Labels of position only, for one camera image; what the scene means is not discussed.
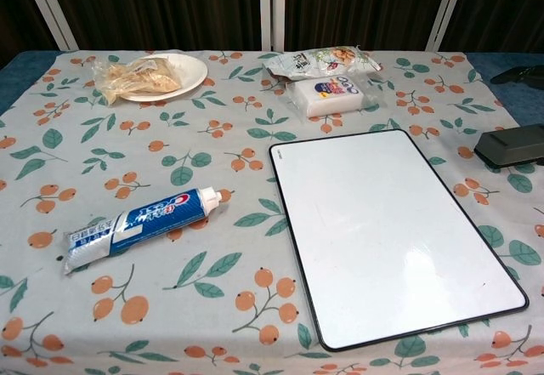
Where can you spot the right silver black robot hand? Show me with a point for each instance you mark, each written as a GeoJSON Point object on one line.
{"type": "Point", "coordinates": [525, 74]}

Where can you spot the dark grey whiteboard eraser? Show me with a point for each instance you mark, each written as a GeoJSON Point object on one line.
{"type": "Point", "coordinates": [510, 145]}

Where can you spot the white dry-erase board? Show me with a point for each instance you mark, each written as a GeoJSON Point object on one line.
{"type": "Point", "coordinates": [382, 230]}

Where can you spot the dark pleated curtain panel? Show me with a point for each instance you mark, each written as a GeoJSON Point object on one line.
{"type": "Point", "coordinates": [361, 7]}
{"type": "Point", "coordinates": [161, 7]}
{"type": "Point", "coordinates": [17, 13]}
{"type": "Point", "coordinates": [506, 7]}

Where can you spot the wrapped white sponge pack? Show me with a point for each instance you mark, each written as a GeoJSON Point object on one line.
{"type": "Point", "coordinates": [331, 94]}

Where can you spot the mixed nuts snack bag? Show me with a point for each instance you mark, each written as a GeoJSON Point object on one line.
{"type": "Point", "coordinates": [314, 61]}

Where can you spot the white round plate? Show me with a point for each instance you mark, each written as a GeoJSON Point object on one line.
{"type": "Point", "coordinates": [191, 71]}

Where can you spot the floral fruit print tablecloth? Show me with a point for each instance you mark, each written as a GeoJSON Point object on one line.
{"type": "Point", "coordinates": [170, 145]}

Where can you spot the clear bag of crackers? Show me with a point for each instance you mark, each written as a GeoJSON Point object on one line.
{"type": "Point", "coordinates": [136, 79]}

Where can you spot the blue white toothpaste tube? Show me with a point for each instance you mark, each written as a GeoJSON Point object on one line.
{"type": "Point", "coordinates": [140, 226]}

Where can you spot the white frame post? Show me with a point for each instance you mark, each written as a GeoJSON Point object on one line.
{"type": "Point", "coordinates": [446, 7]}
{"type": "Point", "coordinates": [272, 7]}
{"type": "Point", "coordinates": [49, 7]}

